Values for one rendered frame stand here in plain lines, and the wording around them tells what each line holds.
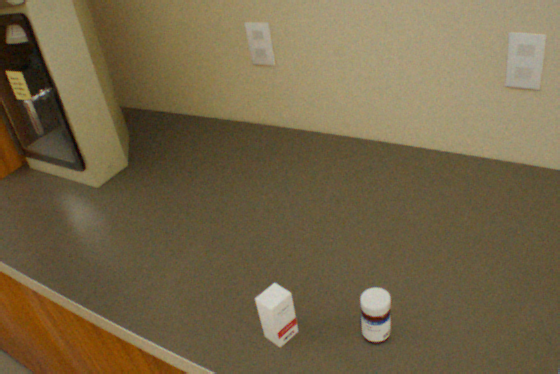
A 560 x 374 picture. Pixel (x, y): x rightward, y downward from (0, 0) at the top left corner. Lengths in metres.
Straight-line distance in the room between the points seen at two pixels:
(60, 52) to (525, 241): 1.02
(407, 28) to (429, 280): 0.54
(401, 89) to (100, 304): 0.78
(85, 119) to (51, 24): 0.23
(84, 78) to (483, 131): 0.92
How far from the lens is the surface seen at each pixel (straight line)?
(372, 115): 1.20
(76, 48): 1.18
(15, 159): 1.54
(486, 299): 0.80
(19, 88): 1.28
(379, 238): 0.90
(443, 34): 1.07
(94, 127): 1.22
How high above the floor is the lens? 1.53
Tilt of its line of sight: 34 degrees down
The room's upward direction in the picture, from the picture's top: 11 degrees counter-clockwise
